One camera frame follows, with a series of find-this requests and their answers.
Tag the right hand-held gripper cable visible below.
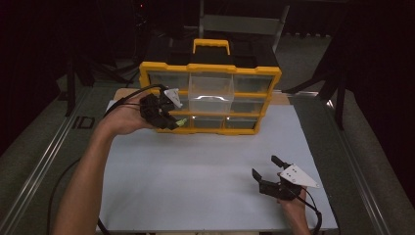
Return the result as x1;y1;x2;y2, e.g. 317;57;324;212
300;187;324;235

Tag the person's left hand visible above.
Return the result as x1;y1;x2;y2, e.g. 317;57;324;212
101;92;156;136

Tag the person's right hand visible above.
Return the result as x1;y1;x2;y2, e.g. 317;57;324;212
277;190;308;226

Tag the yellow black drawer cabinet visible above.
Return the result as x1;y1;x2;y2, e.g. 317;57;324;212
138;38;283;136

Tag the clear plastic drawer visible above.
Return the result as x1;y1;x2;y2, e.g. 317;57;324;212
188;71;236;115

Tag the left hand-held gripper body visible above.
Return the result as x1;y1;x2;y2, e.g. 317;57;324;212
140;88;184;129

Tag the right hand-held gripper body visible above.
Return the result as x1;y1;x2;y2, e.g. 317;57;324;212
259;164;321;202

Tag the black metal stand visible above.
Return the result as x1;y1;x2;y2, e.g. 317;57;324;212
283;30;347;131
64;53;133;118

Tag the thick black cable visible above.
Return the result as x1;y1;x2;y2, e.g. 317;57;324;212
46;158;82;235

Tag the aluminium rail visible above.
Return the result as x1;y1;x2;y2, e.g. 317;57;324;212
321;96;392;235
0;87;92;235

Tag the white board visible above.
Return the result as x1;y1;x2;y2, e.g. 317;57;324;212
96;99;339;233

